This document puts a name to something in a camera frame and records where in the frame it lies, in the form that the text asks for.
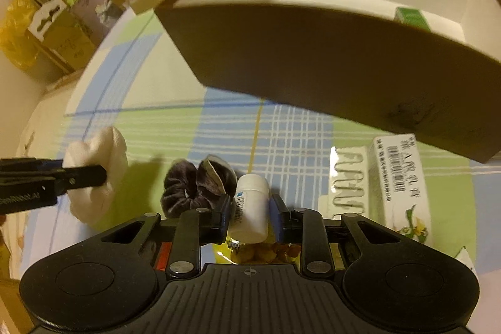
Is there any brown cardboard box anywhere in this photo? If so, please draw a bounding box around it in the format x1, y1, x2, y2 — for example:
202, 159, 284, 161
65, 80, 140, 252
154, 0, 501, 163

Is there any white barcode box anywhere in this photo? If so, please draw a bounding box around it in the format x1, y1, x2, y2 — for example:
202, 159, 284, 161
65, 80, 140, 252
366, 134, 433, 241

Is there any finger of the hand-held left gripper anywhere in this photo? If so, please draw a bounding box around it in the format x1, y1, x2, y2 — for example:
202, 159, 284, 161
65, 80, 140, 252
39, 165, 108, 198
0, 158, 66, 173

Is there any small green box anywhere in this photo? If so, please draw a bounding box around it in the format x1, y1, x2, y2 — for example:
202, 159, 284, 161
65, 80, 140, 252
393, 6, 433, 33

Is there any white bottle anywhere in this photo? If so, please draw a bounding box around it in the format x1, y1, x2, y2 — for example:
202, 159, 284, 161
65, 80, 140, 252
228, 173, 271, 244

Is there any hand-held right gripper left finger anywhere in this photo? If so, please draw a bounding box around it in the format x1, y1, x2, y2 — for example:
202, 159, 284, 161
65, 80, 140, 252
101, 195, 232, 278

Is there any purple box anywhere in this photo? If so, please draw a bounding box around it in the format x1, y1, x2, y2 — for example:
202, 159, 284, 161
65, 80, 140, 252
68, 0, 118, 41

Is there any dark velvet scrunchie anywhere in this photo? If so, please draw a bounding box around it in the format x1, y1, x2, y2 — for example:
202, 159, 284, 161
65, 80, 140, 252
162, 155, 237, 219

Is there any yellow plastic bag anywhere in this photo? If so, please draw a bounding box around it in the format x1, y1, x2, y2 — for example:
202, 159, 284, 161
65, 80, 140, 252
0, 0, 44, 70

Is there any white hair clip pack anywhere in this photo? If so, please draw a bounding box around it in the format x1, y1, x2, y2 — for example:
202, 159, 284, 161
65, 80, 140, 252
319, 146, 386, 221

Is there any yellow snack packet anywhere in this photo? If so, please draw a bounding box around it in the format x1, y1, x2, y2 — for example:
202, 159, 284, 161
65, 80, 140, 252
213, 238, 302, 265

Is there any tan cardboard carton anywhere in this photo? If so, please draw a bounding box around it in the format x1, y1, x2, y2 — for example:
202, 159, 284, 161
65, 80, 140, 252
27, 1, 98, 74

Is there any white scrunchie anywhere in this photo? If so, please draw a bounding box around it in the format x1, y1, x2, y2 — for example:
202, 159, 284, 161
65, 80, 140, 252
63, 126, 129, 225

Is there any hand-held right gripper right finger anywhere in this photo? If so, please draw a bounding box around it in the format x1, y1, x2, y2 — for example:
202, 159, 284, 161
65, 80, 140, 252
269, 194, 397, 277

